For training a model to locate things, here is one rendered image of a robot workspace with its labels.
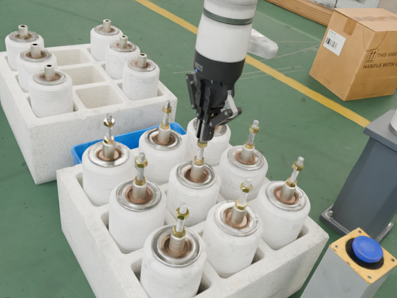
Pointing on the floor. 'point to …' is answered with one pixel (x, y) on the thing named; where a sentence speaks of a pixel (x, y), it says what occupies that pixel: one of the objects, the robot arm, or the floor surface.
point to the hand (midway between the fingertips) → (204, 129)
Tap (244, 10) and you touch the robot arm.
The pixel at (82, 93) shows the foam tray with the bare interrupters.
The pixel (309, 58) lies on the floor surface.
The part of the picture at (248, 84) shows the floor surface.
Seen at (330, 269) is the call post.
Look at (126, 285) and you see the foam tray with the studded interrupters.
